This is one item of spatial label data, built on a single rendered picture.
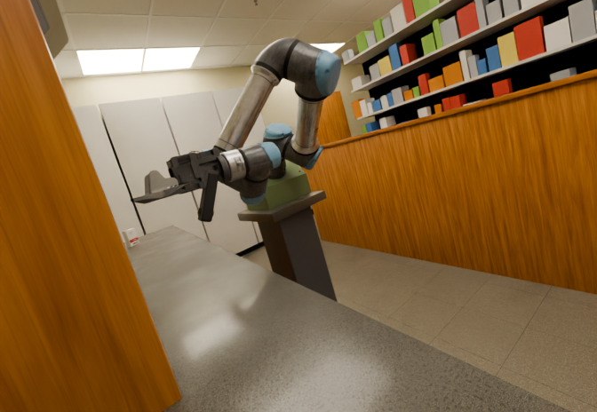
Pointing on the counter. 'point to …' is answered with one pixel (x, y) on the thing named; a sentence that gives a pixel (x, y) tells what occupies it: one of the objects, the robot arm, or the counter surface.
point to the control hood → (56, 41)
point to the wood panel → (62, 249)
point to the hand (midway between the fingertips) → (136, 202)
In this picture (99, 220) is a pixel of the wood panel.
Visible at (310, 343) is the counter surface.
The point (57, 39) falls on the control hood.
